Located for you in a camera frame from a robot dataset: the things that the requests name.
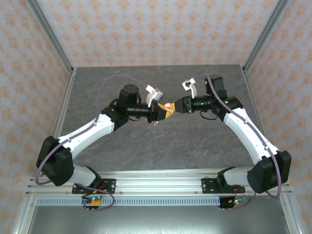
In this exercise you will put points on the aluminium base rail beam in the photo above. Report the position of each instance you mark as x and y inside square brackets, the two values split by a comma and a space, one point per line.
[158, 182]

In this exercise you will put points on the aluminium table side rail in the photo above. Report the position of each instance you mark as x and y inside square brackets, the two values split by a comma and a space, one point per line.
[256, 109]
[64, 104]

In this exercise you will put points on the aluminium lower frame rail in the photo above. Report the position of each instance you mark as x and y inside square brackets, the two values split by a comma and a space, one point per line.
[291, 217]
[23, 219]

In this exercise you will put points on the grey metal panel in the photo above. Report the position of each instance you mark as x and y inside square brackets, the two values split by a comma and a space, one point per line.
[158, 221]

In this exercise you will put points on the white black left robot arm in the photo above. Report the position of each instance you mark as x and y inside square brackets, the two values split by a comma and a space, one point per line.
[85, 131]

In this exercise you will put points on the small electronics board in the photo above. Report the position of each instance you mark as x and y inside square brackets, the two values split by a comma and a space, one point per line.
[235, 201]
[93, 201]

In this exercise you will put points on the aluminium frame post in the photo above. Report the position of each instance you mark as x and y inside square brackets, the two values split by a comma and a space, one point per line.
[264, 36]
[52, 36]

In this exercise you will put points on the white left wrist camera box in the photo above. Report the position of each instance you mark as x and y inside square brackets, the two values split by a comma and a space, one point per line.
[152, 93]

